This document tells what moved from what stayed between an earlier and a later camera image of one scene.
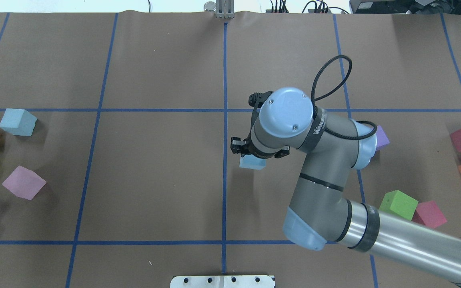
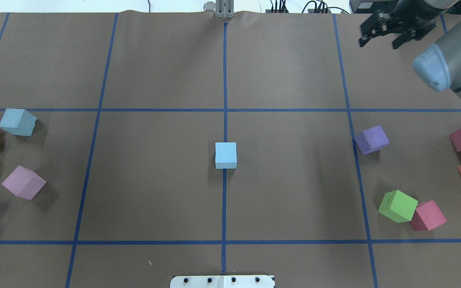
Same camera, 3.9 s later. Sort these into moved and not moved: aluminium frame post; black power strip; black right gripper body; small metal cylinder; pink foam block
Moved: black right gripper body
Not moved: black power strip; aluminium frame post; pink foam block; small metal cylinder
